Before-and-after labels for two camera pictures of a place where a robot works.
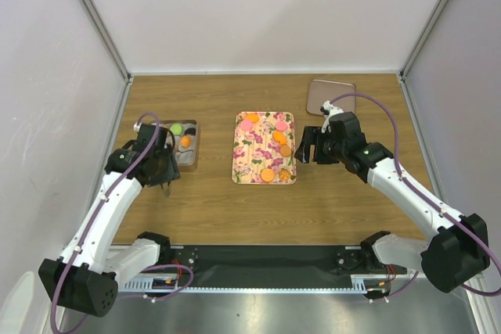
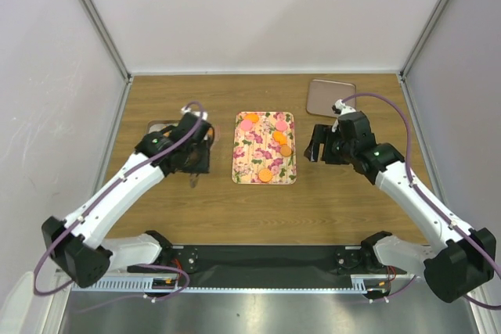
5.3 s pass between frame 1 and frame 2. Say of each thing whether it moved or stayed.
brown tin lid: stayed
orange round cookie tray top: stayed
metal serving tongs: moved
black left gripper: moved
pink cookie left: stayed
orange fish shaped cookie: stayed
